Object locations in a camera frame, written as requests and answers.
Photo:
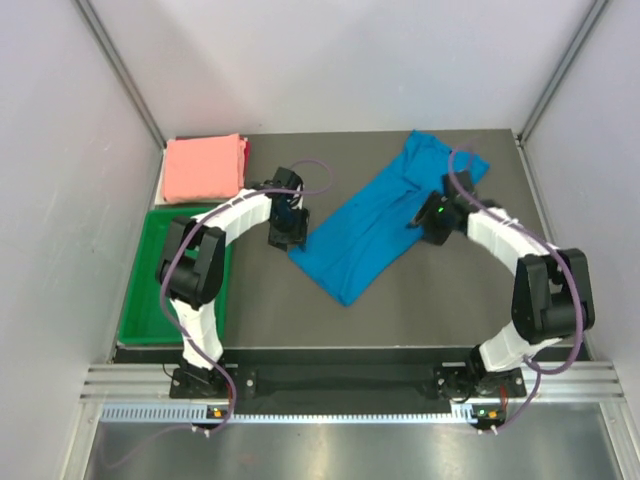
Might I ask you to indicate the folded magenta t shirt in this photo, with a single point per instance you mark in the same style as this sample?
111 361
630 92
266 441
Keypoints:
246 147

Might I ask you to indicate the aluminium frame rail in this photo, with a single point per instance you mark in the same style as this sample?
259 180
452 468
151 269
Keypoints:
584 382

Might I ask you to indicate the green plastic tray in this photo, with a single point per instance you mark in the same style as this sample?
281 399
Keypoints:
143 322

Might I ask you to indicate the folded pink t shirt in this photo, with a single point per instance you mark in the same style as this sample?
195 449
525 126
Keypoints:
216 142

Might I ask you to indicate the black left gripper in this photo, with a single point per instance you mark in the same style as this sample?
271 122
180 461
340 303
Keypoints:
295 236

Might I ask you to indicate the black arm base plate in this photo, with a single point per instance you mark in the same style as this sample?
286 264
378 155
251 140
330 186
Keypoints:
378 402

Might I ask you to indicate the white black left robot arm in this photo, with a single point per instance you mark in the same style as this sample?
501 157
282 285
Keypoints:
192 267

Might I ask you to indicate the blue t shirt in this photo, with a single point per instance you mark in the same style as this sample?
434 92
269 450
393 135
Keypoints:
356 243

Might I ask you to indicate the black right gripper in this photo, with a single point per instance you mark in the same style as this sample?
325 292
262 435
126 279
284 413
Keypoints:
425 218

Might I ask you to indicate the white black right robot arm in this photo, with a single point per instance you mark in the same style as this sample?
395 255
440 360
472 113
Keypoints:
552 296

